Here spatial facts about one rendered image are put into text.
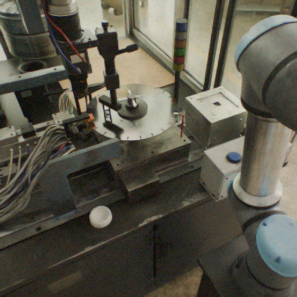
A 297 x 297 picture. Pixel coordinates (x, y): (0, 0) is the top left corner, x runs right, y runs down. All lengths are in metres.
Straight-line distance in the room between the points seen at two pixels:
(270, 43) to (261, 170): 0.28
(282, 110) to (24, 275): 0.79
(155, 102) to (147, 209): 0.38
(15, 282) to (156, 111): 0.67
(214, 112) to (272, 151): 0.53
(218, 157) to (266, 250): 0.35
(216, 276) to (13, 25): 1.28
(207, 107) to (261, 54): 0.67
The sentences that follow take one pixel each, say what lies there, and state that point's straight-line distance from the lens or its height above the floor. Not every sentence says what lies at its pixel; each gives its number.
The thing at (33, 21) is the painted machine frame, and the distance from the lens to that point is 0.94.
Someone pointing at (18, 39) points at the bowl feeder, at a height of 0.99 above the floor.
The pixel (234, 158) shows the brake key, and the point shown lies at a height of 0.91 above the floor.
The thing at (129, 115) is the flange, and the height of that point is 0.96.
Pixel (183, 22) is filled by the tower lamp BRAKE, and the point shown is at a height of 1.16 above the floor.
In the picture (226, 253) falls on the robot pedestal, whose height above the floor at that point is 0.75.
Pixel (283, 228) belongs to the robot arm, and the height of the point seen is 0.98.
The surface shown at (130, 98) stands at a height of 1.00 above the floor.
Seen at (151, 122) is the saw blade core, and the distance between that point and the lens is 0.97.
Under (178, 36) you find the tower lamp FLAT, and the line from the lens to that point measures 1.15.
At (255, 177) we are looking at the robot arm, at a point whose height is 1.07.
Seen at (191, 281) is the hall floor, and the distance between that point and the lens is 1.68.
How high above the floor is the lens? 1.57
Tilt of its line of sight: 45 degrees down
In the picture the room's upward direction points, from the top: 1 degrees counter-clockwise
